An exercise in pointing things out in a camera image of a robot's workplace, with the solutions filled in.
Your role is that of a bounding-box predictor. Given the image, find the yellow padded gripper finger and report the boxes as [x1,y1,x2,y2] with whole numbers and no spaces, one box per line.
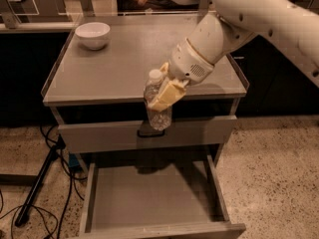
[147,78,188,112]
[159,62,169,78]

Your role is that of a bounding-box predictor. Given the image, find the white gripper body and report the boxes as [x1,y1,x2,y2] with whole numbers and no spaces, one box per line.
[168,39,214,85]

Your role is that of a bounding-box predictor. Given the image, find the clear plastic water bottle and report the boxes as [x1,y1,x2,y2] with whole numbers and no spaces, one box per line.
[144,69,172,130]

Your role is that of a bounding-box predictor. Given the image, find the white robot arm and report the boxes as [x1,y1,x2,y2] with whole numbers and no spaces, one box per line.
[148,0,319,112]

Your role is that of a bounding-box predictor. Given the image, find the grey top drawer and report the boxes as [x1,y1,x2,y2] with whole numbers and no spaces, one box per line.
[59,116,236,153]

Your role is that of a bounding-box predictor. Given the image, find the grey drawer cabinet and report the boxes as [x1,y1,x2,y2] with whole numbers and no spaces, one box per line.
[42,14,248,167]

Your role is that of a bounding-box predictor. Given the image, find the grey open middle drawer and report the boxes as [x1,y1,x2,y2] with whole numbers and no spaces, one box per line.
[79,155,246,239]

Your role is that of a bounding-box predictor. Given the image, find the white ceramic bowl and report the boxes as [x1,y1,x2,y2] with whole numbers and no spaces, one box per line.
[75,22,111,50]

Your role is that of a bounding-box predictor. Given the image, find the black metal stand leg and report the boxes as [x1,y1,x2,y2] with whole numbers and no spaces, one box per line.
[14,136,65,227]

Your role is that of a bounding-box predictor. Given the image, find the clear acrylic barrier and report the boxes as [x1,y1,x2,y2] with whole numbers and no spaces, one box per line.
[0,0,82,33]

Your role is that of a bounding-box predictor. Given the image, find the black drawer handle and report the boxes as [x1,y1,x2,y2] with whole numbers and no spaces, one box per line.
[137,129,165,138]

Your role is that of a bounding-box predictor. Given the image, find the black floor cable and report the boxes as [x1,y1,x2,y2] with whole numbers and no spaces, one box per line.
[0,124,88,239]

